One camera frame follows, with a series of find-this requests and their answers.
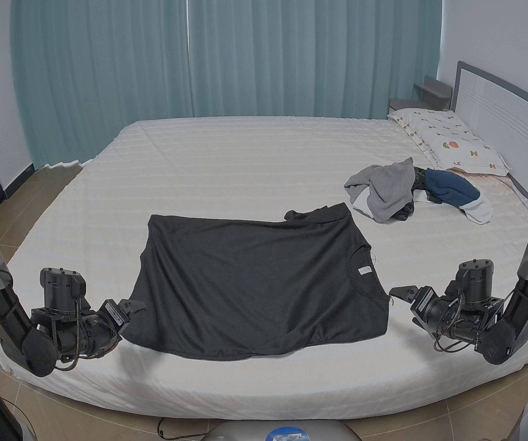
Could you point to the white printed pillow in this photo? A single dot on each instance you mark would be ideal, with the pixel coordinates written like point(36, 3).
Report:
point(452, 138)

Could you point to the pile of clothes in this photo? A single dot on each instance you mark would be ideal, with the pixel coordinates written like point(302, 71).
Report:
point(388, 186)

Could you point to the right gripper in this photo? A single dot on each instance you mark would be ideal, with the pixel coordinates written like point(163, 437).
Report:
point(436, 315)

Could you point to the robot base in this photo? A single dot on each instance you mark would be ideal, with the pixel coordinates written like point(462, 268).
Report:
point(282, 431)

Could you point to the grey bedside table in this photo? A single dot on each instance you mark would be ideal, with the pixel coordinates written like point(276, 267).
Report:
point(422, 97)

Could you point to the blue-green curtain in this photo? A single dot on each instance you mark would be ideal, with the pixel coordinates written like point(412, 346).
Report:
point(103, 67)
point(309, 44)

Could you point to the bed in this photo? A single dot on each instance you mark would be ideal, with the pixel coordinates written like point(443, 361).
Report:
point(227, 163)

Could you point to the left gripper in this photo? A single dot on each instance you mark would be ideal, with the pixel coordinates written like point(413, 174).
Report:
point(101, 329)

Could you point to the black T-shirt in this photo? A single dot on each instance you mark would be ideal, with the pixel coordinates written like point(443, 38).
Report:
point(254, 283)

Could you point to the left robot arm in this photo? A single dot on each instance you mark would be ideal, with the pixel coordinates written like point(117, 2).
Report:
point(2, 310)

